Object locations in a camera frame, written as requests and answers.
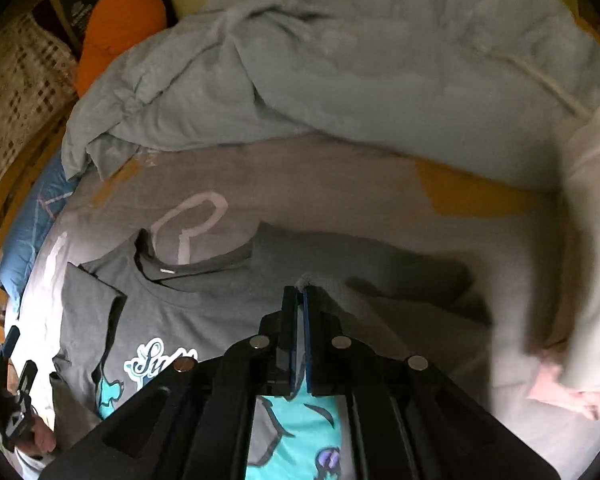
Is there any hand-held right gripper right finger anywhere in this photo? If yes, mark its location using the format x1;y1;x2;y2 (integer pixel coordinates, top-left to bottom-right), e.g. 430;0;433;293
302;285;563;480

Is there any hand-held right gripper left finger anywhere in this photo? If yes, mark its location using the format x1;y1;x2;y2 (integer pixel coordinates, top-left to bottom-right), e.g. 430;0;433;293
40;285;301;480

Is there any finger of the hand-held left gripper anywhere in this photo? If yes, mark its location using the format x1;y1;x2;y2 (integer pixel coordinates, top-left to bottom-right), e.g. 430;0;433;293
0;325;22;394
14;359;39;412

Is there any grey printed t-shirt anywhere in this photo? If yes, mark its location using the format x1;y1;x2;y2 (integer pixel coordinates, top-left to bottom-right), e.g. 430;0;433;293
50;221;496;480

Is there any person's left hand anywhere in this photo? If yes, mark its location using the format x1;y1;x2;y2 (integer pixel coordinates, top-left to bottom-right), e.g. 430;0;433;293
22;414;58;459

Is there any blue pillow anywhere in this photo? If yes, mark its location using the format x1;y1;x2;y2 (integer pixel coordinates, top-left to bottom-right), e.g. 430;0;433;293
0;152;78;311

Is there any printed grey bedsheet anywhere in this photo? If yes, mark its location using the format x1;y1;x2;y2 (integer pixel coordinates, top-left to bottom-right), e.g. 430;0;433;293
10;132;600;480

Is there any pink garment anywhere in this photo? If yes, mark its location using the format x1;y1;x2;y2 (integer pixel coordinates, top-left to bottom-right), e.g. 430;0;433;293
527;350;600;421

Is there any checked brown curtain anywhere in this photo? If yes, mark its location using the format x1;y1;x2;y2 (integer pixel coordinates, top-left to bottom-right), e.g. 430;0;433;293
0;12;78;211

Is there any grey-blue duvet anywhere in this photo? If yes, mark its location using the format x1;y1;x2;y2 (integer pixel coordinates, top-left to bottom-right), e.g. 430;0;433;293
60;0;600;191

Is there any orange carrot plush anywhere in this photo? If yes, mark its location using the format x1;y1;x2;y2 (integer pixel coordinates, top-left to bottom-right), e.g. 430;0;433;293
75;0;168;98

